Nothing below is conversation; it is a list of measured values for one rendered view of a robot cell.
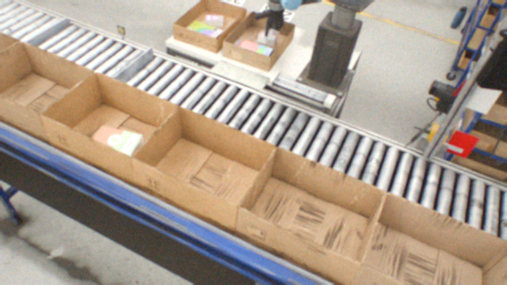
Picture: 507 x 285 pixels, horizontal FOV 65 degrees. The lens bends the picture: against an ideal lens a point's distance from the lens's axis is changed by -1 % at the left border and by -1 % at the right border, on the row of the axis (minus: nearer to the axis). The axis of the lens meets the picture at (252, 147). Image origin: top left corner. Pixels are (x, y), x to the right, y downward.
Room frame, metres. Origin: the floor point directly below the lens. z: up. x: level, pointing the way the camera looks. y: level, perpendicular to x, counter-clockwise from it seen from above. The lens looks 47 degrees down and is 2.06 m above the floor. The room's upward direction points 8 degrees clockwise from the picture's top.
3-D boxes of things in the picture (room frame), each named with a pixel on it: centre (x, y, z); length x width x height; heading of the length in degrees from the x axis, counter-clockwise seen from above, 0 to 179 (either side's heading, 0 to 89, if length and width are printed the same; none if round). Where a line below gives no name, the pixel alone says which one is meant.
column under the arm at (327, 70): (1.80, -0.35, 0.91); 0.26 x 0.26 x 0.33; 69
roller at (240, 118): (1.36, 0.10, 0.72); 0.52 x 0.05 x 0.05; 160
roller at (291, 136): (1.27, -0.15, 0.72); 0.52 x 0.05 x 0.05; 160
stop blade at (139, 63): (1.57, 0.68, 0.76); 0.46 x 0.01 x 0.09; 160
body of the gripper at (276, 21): (2.04, -0.03, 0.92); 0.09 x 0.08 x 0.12; 73
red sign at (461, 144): (1.31, -0.88, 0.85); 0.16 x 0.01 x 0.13; 70
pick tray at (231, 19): (2.10, 0.33, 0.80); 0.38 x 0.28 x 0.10; 161
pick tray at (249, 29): (2.00, 0.04, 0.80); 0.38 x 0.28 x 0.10; 161
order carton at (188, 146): (0.89, 0.15, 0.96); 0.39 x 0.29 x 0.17; 70
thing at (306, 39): (2.03, 0.00, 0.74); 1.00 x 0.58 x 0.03; 69
